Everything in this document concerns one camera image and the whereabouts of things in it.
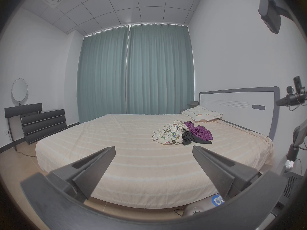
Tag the grey bedside table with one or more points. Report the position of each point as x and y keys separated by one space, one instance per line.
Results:
x=194 y=103

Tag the purple garment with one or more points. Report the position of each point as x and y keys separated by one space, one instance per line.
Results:
x=201 y=132

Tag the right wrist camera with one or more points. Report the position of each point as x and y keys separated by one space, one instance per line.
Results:
x=290 y=89

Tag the round white-framed mirror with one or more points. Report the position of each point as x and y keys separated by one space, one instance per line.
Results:
x=19 y=90

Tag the white printed pyjama top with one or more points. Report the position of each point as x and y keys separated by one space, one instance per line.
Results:
x=168 y=134

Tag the blue-green curtain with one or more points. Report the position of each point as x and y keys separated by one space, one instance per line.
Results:
x=160 y=68
x=103 y=75

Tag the black T-shirt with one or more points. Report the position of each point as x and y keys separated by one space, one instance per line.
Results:
x=188 y=138

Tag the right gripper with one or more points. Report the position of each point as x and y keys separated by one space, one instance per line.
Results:
x=290 y=99

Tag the white printed pillow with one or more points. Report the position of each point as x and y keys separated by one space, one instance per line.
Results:
x=201 y=113

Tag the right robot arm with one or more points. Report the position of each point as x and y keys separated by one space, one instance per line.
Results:
x=298 y=138

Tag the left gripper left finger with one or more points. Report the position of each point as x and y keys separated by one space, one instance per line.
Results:
x=96 y=169

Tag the bed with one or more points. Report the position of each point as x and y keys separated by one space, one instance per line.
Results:
x=132 y=140

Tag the black dressing table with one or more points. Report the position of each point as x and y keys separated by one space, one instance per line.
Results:
x=22 y=110

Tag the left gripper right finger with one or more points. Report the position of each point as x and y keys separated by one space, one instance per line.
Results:
x=213 y=170

